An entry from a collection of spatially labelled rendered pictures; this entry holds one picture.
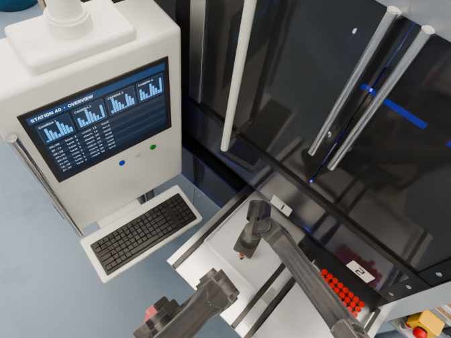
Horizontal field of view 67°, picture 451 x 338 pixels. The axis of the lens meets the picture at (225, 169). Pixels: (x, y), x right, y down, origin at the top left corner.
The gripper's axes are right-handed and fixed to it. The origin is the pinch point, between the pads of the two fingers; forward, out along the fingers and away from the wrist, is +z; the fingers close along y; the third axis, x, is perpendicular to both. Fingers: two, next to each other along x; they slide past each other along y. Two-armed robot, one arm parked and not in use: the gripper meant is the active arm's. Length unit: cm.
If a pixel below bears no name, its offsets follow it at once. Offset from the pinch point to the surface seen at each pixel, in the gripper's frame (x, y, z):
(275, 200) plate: -2.1, 19.8, -3.8
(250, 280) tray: -7.2, -6.9, 8.9
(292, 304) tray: -23.8, -6.8, 8.8
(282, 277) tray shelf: -17.1, 0.1, 9.4
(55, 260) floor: 96, -32, 97
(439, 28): -11, 21, -83
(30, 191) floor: 140, -5, 99
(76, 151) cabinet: 55, -8, -30
